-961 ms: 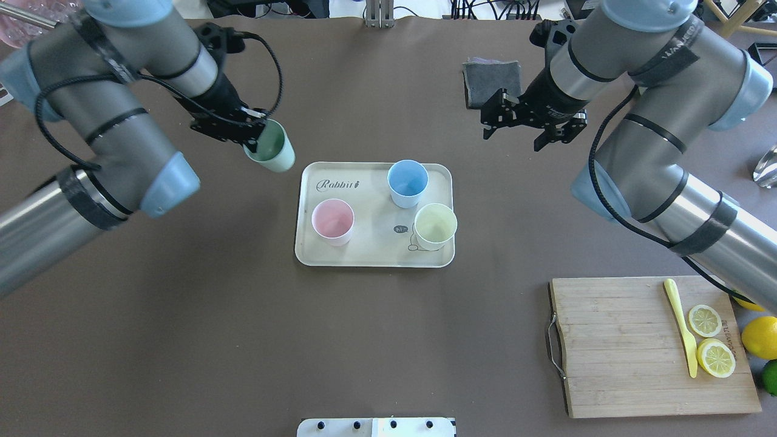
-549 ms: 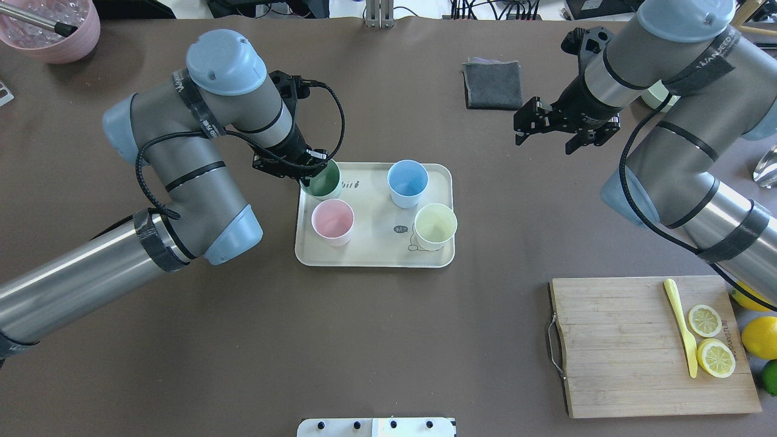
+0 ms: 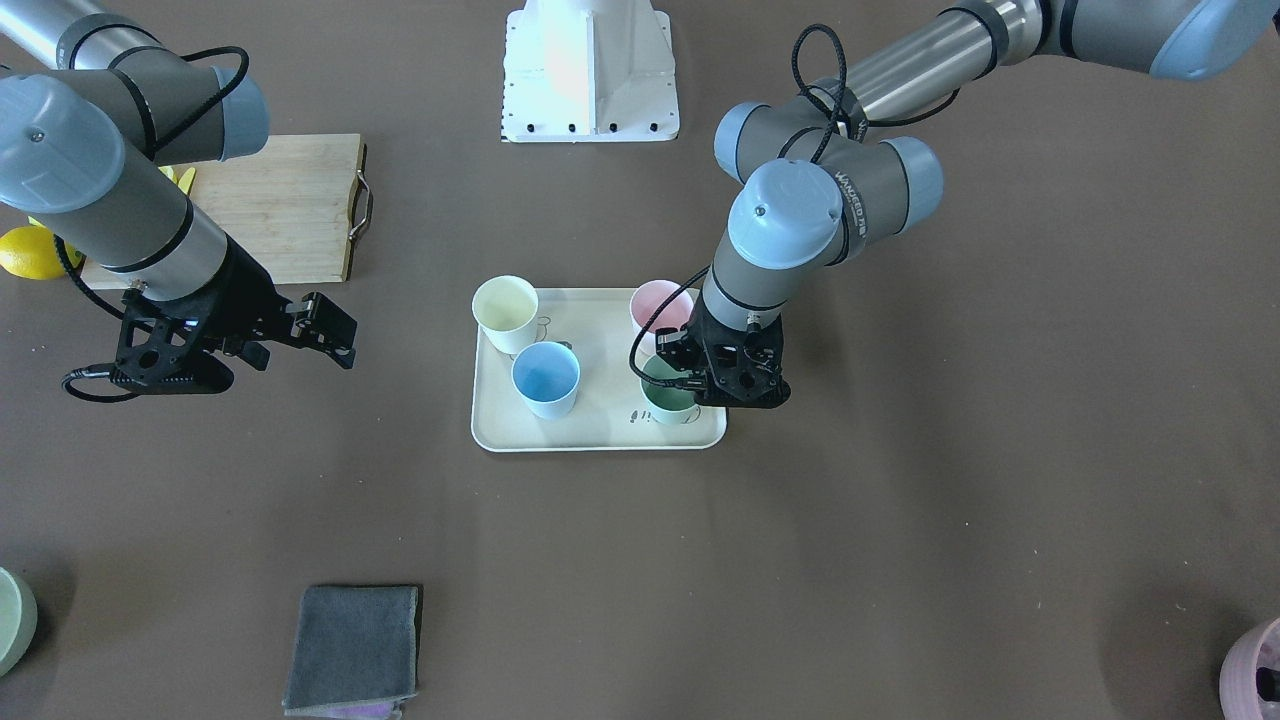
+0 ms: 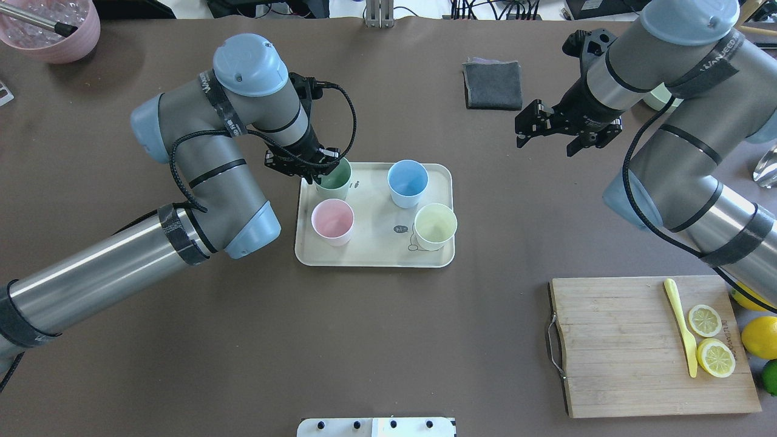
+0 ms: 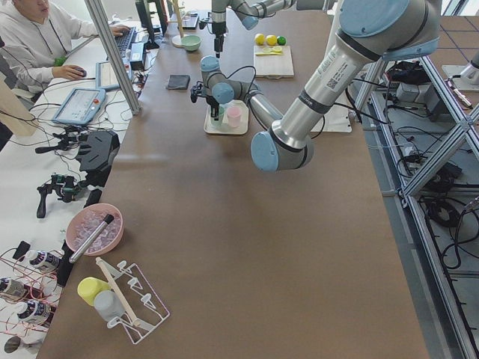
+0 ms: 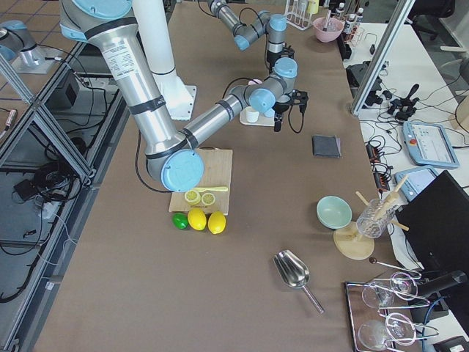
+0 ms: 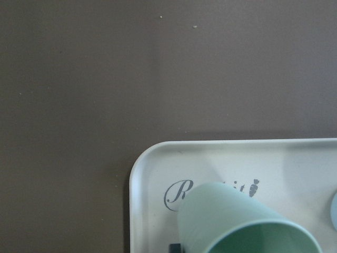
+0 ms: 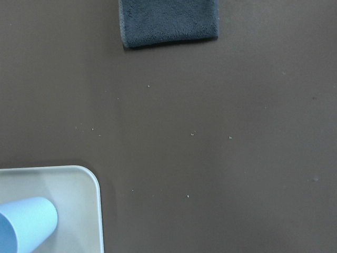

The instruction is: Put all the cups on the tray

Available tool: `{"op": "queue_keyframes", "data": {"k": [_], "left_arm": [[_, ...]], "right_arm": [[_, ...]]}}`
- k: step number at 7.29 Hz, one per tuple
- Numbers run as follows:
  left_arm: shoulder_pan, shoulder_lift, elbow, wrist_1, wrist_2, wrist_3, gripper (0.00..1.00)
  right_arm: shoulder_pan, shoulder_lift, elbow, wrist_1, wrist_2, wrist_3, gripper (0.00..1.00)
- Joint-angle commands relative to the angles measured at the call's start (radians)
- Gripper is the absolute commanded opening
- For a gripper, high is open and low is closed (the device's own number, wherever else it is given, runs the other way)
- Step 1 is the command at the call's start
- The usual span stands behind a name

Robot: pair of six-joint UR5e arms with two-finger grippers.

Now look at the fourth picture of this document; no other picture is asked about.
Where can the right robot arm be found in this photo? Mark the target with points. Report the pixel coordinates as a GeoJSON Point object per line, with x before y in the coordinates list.
{"type": "Point", "coordinates": [726, 88]}

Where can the yellow plastic knife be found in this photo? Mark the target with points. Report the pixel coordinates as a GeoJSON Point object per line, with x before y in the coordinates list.
{"type": "Point", "coordinates": [688, 340]}

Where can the pink cup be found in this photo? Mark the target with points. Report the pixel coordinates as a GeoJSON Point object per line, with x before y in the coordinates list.
{"type": "Point", "coordinates": [333, 220]}

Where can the metal tube with black cap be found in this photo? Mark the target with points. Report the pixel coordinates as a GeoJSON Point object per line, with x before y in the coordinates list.
{"type": "Point", "coordinates": [52, 26]}

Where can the green lime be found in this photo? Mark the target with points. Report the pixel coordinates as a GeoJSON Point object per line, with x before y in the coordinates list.
{"type": "Point", "coordinates": [769, 377]}

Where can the metal scoop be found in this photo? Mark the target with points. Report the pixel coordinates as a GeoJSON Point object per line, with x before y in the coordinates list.
{"type": "Point", "coordinates": [764, 174]}

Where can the lemon half slice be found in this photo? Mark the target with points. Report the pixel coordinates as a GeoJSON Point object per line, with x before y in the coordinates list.
{"type": "Point", "coordinates": [716, 358]}
{"type": "Point", "coordinates": [704, 320]}

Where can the aluminium frame post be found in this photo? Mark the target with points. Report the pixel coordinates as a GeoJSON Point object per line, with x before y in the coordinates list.
{"type": "Point", "coordinates": [379, 14]}

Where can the pink bowl with ice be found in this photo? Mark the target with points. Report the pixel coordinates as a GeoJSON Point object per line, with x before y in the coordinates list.
{"type": "Point", "coordinates": [49, 47]}

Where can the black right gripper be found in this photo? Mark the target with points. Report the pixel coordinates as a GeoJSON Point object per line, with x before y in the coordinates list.
{"type": "Point", "coordinates": [577, 101]}

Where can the whole yellow lemon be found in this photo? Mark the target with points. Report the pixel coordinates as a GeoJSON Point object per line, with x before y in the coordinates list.
{"type": "Point", "coordinates": [748, 299]}
{"type": "Point", "coordinates": [759, 337]}

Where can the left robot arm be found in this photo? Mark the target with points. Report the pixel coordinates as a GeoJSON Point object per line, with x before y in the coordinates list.
{"type": "Point", "coordinates": [193, 130]}

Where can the blue cup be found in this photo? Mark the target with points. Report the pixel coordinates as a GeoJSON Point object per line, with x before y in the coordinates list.
{"type": "Point", "coordinates": [407, 180]}

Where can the cream cup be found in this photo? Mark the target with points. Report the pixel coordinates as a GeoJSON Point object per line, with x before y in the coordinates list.
{"type": "Point", "coordinates": [434, 225]}

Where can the green cup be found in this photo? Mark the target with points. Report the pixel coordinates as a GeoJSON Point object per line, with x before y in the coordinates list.
{"type": "Point", "coordinates": [336, 184]}

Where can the light green bowl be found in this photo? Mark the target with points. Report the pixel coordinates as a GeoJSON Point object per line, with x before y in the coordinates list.
{"type": "Point", "coordinates": [658, 97]}

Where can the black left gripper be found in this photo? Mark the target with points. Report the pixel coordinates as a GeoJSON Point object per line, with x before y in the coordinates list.
{"type": "Point", "coordinates": [306, 145]}

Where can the wooden cutting board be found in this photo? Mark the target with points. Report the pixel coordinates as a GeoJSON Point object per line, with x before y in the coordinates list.
{"type": "Point", "coordinates": [621, 354]}

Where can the grey folded cloth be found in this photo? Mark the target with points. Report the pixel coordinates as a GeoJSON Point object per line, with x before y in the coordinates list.
{"type": "Point", "coordinates": [490, 84]}

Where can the cream rabbit tray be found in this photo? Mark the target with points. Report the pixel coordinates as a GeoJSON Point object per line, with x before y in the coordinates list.
{"type": "Point", "coordinates": [383, 234]}

